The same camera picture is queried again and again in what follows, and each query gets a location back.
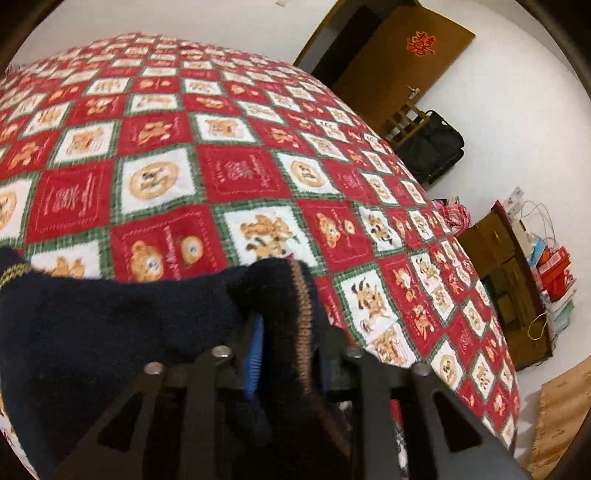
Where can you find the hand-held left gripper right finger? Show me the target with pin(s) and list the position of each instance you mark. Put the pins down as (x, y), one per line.
(374, 397)

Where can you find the red checkered printed blanket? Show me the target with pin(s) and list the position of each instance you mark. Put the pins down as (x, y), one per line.
(231, 170)

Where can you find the red plaid cloth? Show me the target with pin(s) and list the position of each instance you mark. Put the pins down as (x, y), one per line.
(455, 217)

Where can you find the red paper door decoration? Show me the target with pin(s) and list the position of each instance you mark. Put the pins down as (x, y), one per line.
(421, 44)

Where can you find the beige patterned rug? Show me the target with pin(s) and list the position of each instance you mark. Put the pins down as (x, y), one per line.
(558, 410)

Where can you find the wooden chair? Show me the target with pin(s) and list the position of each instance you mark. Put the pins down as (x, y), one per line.
(404, 122)

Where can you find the wooden nightstand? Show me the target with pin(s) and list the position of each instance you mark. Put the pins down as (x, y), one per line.
(503, 272)

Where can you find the navy patterned knit sweater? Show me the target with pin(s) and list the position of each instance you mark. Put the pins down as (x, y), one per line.
(115, 323)

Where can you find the black bag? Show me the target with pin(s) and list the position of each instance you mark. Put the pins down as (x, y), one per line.
(431, 147)

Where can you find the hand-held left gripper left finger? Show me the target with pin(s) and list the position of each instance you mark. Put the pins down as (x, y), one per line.
(254, 364)

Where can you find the wooden door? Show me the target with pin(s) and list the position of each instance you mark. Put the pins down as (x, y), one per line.
(383, 69)

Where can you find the red paper bag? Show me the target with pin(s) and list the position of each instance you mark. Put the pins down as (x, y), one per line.
(554, 274)

